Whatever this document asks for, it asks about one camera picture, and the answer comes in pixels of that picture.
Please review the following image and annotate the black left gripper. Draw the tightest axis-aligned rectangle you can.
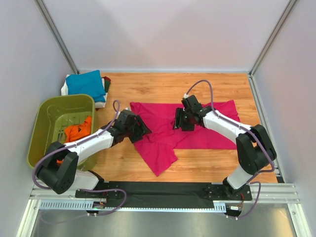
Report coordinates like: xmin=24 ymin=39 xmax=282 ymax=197
xmin=124 ymin=115 xmax=152 ymax=144

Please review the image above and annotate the magenta pink t shirt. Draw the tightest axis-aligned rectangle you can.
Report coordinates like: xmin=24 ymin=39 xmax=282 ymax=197
xmin=129 ymin=99 xmax=240 ymax=177

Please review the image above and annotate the olive green plastic basket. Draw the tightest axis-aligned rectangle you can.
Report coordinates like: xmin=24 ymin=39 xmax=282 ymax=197
xmin=27 ymin=94 xmax=98 ymax=168

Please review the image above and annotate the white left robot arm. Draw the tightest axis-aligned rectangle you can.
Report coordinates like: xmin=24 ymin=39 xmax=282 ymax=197
xmin=32 ymin=110 xmax=151 ymax=198

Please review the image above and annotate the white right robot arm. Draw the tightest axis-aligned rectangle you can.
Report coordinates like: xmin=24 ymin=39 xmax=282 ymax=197
xmin=174 ymin=94 xmax=277 ymax=199

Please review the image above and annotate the folded dark green t shirt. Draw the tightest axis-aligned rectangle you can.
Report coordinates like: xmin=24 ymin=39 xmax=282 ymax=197
xmin=104 ymin=80 xmax=111 ymax=93

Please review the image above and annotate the black cloth strip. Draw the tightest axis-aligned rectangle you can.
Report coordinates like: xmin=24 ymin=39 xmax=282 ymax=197
xmin=107 ymin=181 xmax=214 ymax=209

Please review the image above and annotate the folded blue t shirt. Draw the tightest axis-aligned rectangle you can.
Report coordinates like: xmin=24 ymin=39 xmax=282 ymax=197
xmin=66 ymin=70 xmax=106 ymax=102

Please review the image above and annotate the orange t shirt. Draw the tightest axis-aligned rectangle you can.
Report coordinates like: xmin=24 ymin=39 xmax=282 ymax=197
xmin=56 ymin=115 xmax=92 ymax=166

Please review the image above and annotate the folded white t shirt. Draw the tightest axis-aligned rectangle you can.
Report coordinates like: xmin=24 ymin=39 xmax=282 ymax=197
xmin=61 ymin=80 xmax=108 ymax=110

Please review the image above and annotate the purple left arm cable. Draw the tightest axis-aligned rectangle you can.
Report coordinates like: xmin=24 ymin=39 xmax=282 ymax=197
xmin=33 ymin=100 xmax=121 ymax=190

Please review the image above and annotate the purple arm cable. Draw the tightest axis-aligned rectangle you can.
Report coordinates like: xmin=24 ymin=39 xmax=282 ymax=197
xmin=185 ymin=79 xmax=275 ymax=185
xmin=33 ymin=100 xmax=121 ymax=190

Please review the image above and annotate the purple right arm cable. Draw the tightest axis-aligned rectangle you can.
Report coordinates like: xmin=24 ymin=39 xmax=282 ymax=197
xmin=185 ymin=79 xmax=275 ymax=185

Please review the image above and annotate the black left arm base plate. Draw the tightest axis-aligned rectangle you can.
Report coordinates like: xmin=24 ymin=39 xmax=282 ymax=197
xmin=74 ymin=182 xmax=124 ymax=199

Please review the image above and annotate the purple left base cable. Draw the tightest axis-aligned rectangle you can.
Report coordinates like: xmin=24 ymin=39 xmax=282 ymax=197
xmin=39 ymin=189 xmax=128 ymax=224

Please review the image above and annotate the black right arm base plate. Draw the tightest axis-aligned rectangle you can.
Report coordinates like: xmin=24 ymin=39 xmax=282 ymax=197
xmin=202 ymin=183 xmax=252 ymax=201

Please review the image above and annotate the slotted grey cable duct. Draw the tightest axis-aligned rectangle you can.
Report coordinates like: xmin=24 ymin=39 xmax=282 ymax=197
xmin=38 ymin=200 xmax=241 ymax=213

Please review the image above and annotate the aluminium front rail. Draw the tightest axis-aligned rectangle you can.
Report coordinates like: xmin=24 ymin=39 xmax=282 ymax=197
xmin=30 ymin=182 xmax=299 ymax=203

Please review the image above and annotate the right aluminium corner post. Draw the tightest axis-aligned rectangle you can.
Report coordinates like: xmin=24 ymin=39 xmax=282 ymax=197
xmin=248 ymin=0 xmax=299 ymax=77

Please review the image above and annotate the aluminium corner post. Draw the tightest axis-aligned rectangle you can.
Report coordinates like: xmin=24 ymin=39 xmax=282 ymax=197
xmin=34 ymin=0 xmax=79 ymax=74
xmin=248 ymin=0 xmax=299 ymax=77

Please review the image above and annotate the left aluminium corner post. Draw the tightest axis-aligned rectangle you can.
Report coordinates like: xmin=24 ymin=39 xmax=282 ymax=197
xmin=34 ymin=0 xmax=79 ymax=74

